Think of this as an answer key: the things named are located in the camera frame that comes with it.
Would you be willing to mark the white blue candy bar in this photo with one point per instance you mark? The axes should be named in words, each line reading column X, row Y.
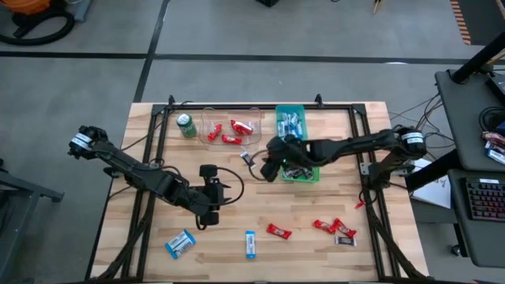
column 280, row 128
column 299, row 128
column 292, row 130
column 178, row 240
column 292, row 119
column 182, row 247
column 285, row 119
column 250, row 244

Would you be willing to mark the backlit black keyboard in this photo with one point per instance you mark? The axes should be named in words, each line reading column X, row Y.
column 487, row 199

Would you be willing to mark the teal plastic bin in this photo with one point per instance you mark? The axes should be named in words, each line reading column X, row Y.
column 282, row 108

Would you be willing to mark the black pole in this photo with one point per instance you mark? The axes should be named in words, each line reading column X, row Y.
column 477, row 59

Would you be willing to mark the grey desk top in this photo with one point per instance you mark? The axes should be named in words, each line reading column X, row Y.
column 461, row 118

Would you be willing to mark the clear plastic bin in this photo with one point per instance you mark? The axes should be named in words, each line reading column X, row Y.
column 205, row 136

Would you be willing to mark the green Sprite can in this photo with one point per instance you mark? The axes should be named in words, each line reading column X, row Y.
column 186, row 126

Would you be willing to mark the dark mat striped edge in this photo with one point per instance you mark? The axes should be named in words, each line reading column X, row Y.
column 485, row 19

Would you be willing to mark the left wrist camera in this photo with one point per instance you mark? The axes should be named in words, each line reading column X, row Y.
column 211, row 219

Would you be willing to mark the green plastic basket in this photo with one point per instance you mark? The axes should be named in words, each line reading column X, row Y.
column 300, row 180

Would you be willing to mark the black aluminium frame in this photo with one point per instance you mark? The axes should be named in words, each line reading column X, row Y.
column 339, row 106

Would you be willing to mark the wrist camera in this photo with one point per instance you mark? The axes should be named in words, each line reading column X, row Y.
column 211, row 219
column 270, row 170

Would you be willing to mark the red candy bar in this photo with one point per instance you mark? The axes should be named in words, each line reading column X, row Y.
column 214, row 132
column 231, row 139
column 345, row 229
column 279, row 231
column 323, row 226
column 236, row 124
column 246, row 129

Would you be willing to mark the orange vacuum cleaner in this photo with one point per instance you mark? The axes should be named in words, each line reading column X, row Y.
column 29, row 6

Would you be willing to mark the spare red candy wrapper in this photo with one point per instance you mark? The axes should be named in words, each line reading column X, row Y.
column 493, row 139

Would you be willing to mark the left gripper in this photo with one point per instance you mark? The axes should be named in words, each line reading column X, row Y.
column 207, row 195

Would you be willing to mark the grey metal bracket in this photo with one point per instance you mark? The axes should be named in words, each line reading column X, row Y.
column 365, row 169

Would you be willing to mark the grey keyboard desk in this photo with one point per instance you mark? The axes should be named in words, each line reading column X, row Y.
column 481, row 244

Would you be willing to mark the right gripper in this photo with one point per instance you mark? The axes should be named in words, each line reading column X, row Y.
column 292, row 152

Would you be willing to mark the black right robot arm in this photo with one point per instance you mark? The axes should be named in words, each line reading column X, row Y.
column 355, row 144

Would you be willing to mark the grey power strip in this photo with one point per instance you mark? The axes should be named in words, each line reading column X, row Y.
column 83, row 10

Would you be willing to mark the spare blue candy wrapper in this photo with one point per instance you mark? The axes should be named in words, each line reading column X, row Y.
column 496, row 154

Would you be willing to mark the dark brown candy bar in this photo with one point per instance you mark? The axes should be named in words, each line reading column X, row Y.
column 345, row 241
column 307, row 173
column 294, row 173
column 245, row 158

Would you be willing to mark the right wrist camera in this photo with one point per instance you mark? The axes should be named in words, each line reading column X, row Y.
column 270, row 170

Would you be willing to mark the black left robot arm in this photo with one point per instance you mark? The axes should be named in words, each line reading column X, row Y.
column 134, row 171

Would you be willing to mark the grey metal cart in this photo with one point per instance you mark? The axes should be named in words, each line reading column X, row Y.
column 35, row 189

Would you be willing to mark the black device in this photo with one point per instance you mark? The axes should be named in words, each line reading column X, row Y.
column 498, row 88

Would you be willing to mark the white paper sheet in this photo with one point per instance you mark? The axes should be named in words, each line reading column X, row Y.
column 434, row 193

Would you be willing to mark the red tag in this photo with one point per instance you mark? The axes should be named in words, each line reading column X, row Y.
column 359, row 204

